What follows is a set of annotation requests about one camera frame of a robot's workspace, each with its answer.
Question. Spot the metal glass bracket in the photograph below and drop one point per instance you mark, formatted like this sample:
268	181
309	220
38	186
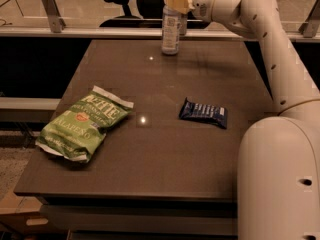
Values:
183	24
311	25
56	22

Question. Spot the black office chair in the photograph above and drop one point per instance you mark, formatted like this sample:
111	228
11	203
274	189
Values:
150	14

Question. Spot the blue rxbar blueberry wrapper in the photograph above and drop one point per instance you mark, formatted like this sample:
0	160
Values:
204	113

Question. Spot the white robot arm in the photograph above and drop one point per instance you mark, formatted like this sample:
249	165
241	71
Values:
278	176

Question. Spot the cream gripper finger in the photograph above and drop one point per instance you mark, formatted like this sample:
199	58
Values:
181	6

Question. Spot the right metal glass bracket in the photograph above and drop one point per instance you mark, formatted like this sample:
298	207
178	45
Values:
311	25

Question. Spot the clear blue plastic water bottle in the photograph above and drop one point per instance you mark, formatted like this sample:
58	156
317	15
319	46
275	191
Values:
170	31

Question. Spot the cardboard box under table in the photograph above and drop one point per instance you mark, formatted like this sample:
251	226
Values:
22	215

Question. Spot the centre metal glass bracket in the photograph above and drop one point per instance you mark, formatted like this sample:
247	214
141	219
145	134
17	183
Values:
183	24

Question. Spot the green jalapeno chips bag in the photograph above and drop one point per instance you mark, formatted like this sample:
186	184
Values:
79	131

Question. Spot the left metal glass bracket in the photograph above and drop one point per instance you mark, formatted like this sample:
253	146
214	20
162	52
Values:
56	22

